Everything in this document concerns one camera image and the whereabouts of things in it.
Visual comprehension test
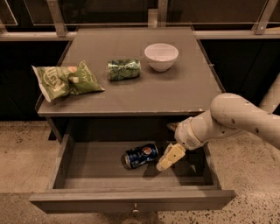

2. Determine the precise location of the metal window railing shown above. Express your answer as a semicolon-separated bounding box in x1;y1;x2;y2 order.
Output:
0;0;280;41

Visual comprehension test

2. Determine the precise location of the open grey top drawer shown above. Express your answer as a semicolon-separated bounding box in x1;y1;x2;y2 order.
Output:
30;134;235;214

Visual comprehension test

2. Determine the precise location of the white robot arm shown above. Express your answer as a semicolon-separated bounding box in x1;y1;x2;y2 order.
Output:
157;74;280;172

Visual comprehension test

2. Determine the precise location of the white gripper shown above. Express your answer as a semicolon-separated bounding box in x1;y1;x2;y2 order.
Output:
156;117;205;172

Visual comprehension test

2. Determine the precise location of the grey cabinet counter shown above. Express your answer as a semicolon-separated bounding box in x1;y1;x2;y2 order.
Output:
34;26;226;144

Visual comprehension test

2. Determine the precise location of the white bowl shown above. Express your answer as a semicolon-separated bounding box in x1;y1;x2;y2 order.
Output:
144;43;179;72

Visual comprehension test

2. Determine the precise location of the green chip bag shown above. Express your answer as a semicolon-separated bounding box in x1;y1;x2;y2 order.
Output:
31;61;104;102

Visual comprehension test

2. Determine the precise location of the metal drawer knob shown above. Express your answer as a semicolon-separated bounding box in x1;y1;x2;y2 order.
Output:
132;203;139;214

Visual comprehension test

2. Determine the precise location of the green soda can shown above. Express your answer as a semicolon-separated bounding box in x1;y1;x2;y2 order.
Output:
106;59;141;81

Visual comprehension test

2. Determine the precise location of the blue pepsi can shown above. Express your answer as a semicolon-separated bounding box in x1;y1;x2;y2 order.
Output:
124;143;158;169

